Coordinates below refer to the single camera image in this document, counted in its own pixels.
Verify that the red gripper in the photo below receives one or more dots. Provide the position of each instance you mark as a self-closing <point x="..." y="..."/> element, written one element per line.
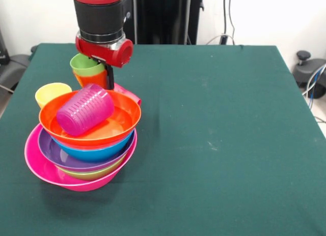
<point x="107" y="53"/>

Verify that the orange cup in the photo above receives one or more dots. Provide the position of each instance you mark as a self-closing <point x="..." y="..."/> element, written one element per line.
<point x="91" y="79"/>

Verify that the red cup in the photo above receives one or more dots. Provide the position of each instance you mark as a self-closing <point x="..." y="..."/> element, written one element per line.
<point x="127" y="93"/>

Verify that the green cup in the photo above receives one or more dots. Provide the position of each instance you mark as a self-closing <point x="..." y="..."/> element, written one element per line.
<point x="82" y="65"/>

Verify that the orange bowl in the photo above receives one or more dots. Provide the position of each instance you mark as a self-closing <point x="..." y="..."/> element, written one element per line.
<point x="124" y="113"/>

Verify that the purple cup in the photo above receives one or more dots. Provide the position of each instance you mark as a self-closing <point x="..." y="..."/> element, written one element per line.
<point x="84" y="111"/>

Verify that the blue bowl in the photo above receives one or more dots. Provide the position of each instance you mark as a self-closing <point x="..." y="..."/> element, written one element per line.
<point x="94" y="153"/>

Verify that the purple bowl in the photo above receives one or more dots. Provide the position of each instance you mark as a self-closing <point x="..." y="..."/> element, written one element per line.
<point x="45" y="149"/>

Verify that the green bowl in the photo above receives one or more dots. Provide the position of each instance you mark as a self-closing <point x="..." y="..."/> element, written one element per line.
<point x="89" y="174"/>

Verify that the pink bowl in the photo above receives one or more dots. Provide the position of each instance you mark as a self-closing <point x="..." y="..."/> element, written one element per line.
<point x="38" y="164"/>

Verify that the yellow cup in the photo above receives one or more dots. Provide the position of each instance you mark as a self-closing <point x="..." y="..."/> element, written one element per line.
<point x="49" y="95"/>

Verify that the black equipment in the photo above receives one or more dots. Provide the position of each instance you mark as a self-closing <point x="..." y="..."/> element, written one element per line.
<point x="17" y="62"/>

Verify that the black plug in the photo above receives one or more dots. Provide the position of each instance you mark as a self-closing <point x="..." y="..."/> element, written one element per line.
<point x="223" y="39"/>

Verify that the dark green tablecloth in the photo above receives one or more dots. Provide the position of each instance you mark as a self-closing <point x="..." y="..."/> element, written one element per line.
<point x="267" y="195"/>

